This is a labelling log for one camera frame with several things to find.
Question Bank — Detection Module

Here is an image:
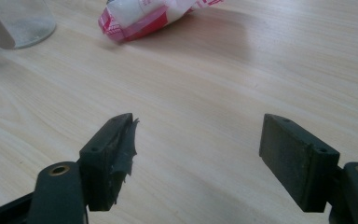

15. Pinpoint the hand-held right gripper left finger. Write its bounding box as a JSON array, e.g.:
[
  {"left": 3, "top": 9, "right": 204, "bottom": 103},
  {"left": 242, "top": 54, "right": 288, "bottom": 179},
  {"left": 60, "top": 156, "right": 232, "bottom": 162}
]
[{"left": 78, "top": 112, "right": 140, "bottom": 213}]

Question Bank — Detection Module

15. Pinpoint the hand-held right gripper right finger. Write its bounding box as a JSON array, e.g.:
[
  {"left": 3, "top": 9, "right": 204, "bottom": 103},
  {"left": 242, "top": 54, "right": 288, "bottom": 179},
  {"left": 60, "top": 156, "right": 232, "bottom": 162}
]
[{"left": 258, "top": 113, "right": 341, "bottom": 213}]

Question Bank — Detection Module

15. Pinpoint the pink white plastic bag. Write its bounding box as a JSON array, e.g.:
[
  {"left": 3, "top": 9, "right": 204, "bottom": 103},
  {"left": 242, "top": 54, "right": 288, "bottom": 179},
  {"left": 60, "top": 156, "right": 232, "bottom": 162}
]
[{"left": 97, "top": 0, "right": 225, "bottom": 44}]

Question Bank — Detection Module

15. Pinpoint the clear glass jar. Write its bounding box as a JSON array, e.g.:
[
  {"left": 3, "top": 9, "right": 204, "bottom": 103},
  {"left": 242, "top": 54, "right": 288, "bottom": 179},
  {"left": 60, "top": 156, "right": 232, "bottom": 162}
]
[{"left": 0, "top": 0, "right": 58, "bottom": 50}]

